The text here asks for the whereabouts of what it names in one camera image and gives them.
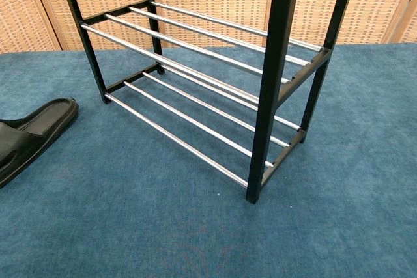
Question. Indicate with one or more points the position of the black rubber slide sandal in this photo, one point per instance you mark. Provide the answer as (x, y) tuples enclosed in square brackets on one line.
[(29, 131)]

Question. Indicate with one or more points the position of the black shoe rack chrome bars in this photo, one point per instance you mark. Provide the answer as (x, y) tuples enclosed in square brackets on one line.
[(280, 63)]

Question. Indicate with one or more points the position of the blue carpet table mat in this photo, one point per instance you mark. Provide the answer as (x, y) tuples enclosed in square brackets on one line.
[(130, 219)]

